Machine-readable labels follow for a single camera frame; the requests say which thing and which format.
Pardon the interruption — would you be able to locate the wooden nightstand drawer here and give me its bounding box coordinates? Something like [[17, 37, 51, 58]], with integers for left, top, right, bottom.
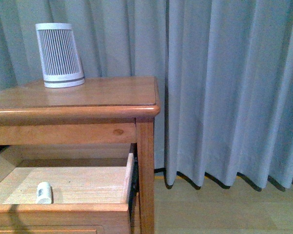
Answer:
[[0, 144, 137, 234]]

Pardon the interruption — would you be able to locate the white medicine bottle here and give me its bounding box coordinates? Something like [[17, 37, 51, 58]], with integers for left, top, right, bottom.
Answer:
[[36, 182, 52, 204]]

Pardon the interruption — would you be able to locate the wooden nightstand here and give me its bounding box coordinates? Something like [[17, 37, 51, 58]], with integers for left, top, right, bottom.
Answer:
[[0, 77, 161, 234]]

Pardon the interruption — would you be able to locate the grey-green fabric curtain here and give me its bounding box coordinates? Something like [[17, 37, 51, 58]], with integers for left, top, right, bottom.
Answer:
[[0, 0, 293, 190]]

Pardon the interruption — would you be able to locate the white slatted conical device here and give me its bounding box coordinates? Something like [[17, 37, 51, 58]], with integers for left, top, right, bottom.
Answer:
[[35, 23, 85, 88]]

